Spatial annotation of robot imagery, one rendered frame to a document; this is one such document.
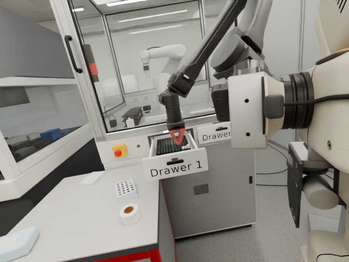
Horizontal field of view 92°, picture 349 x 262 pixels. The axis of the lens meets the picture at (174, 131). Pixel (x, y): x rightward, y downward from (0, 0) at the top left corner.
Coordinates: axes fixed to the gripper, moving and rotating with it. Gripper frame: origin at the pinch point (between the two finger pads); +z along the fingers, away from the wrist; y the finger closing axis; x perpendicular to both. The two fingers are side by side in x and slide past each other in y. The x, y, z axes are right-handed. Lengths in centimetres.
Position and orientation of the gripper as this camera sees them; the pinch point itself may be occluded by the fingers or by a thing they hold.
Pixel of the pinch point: (178, 141)
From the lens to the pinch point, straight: 70.0
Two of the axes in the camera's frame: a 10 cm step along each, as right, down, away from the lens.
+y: -1.1, -2.9, 9.5
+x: -9.8, 1.8, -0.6
